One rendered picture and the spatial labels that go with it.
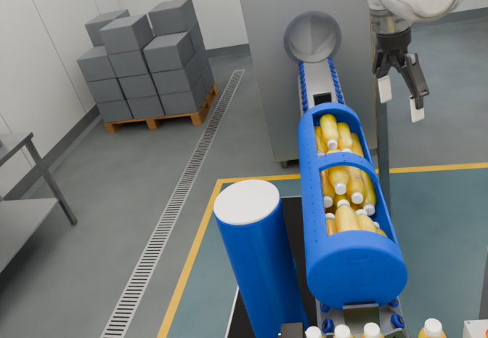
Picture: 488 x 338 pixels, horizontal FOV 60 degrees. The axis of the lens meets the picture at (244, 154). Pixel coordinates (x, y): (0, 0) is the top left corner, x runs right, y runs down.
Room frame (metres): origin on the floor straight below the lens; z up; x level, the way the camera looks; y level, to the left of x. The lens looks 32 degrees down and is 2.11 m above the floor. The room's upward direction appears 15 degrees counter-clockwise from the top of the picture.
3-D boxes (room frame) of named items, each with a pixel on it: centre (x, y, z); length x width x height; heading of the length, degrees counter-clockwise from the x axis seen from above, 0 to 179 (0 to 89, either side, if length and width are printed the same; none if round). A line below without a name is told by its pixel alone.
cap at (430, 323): (0.61, -0.35, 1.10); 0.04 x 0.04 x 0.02
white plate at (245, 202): (1.38, 0.04, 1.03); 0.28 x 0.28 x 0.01
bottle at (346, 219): (0.95, -0.25, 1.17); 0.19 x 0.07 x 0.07; 168
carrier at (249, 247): (1.38, 0.04, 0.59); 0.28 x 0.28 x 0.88
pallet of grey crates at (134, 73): (4.80, 0.81, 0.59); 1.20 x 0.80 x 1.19; 71
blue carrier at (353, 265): (1.23, -0.32, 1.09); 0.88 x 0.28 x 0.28; 168
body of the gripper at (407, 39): (0.92, -0.40, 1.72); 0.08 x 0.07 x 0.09; 9
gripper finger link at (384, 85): (0.98, -0.40, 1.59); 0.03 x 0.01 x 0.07; 99
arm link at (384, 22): (0.92, -0.40, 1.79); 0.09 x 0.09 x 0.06
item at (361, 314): (0.76, -0.21, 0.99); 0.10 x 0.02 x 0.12; 78
